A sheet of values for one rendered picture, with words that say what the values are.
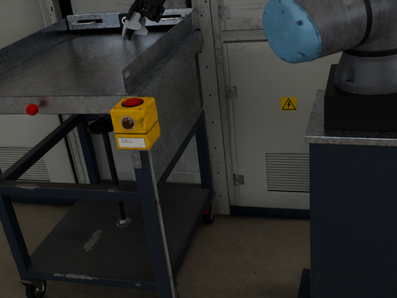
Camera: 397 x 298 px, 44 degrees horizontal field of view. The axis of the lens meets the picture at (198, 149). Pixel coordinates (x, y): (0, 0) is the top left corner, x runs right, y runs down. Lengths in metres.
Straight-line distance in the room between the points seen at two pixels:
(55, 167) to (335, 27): 1.68
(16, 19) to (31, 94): 0.70
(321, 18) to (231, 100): 0.97
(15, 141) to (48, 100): 1.07
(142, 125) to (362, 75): 0.52
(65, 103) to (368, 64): 0.80
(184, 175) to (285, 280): 0.66
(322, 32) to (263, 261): 1.15
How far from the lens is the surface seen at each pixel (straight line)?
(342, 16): 1.10
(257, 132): 2.02
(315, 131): 1.25
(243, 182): 2.14
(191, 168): 2.19
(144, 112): 1.07
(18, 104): 1.52
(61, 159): 2.42
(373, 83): 1.22
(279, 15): 1.09
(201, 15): 1.93
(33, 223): 2.52
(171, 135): 1.63
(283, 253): 2.04
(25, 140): 2.47
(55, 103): 1.45
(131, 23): 1.72
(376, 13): 1.16
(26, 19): 2.17
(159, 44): 1.58
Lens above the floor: 1.28
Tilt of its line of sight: 26 degrees down
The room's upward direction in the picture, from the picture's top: 7 degrees counter-clockwise
